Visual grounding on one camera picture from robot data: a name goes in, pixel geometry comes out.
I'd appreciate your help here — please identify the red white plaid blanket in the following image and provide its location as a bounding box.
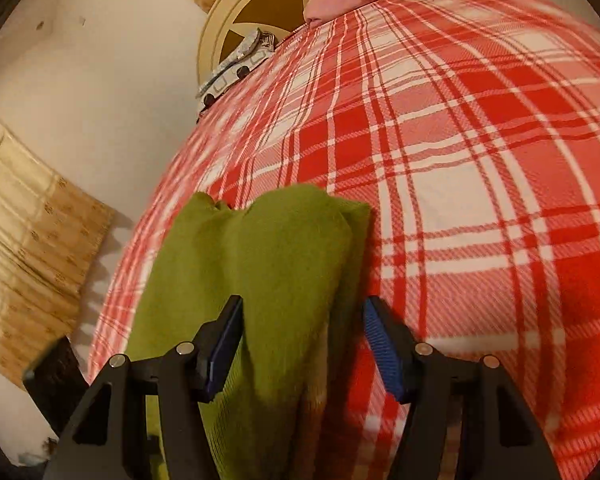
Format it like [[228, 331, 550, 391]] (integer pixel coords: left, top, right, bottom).
[[87, 0, 600, 480]]

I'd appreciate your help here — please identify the grey white patterned pillow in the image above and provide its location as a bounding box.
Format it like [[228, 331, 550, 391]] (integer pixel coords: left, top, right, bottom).
[[197, 29, 277, 108]]

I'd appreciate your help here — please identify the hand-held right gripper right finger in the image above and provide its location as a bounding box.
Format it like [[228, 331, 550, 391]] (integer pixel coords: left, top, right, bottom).
[[363, 295, 562, 480]]

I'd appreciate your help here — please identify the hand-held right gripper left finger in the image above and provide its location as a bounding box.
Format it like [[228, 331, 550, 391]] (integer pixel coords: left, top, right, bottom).
[[42, 295, 244, 480]]

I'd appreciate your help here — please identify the green striped knit sweater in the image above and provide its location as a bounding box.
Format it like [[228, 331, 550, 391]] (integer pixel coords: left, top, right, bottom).
[[127, 184, 373, 480]]

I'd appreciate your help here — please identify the cream wooden headboard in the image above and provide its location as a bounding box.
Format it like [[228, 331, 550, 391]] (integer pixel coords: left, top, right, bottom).
[[197, 0, 461, 96]]

